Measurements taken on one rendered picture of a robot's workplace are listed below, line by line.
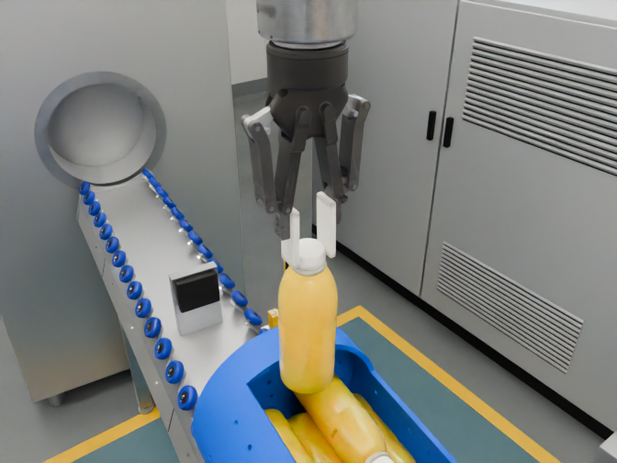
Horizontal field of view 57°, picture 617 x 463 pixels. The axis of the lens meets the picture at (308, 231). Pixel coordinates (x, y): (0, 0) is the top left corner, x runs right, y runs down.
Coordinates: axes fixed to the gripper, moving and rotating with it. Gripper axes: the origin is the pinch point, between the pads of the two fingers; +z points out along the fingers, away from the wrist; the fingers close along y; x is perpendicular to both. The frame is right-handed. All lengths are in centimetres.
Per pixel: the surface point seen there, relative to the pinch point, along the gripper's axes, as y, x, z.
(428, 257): -125, -113, 110
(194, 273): -1, -50, 37
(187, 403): 10, -28, 48
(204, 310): -2, -50, 47
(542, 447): -116, -32, 145
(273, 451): 8.1, 5.5, 25.2
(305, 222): -35, -64, 41
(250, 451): 10.0, 2.9, 26.9
